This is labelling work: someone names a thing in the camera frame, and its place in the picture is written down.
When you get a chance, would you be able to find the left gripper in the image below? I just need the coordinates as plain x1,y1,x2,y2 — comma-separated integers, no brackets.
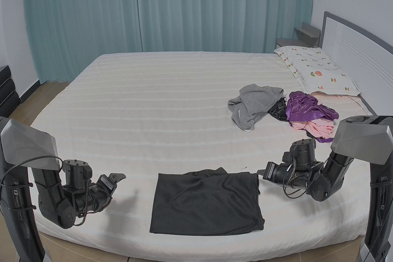
83,182,113,213

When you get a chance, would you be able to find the bed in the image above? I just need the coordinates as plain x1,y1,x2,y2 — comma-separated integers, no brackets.
29,11,393,258

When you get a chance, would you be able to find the black T-shirt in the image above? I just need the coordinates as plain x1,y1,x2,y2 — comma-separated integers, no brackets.
149,167,265,237

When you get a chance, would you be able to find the black chest of drawers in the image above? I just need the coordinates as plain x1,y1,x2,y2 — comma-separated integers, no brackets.
0,66,20,115

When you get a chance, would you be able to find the grey garment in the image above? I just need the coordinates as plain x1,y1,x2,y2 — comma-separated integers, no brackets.
228,85,284,133

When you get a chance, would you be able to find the grey bedside table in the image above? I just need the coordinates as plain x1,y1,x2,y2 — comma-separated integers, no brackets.
276,22,321,48

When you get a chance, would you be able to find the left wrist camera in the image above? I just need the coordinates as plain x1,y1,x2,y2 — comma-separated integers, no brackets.
100,174,117,191

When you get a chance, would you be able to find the pink garment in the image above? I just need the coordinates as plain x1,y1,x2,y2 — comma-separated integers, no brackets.
290,118,334,138

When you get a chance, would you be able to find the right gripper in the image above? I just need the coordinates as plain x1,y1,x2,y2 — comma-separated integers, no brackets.
263,162,291,185

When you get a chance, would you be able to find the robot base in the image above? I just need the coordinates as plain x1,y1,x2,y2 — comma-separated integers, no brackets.
359,247,373,262

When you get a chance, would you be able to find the black patterned garment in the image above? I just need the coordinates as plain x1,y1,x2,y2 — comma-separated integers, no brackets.
269,97,289,123

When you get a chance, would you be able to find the purple garment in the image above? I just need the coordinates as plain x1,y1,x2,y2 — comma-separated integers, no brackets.
286,91,339,143

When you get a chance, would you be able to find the white printed pillow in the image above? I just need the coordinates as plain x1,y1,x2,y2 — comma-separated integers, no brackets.
274,45,361,96

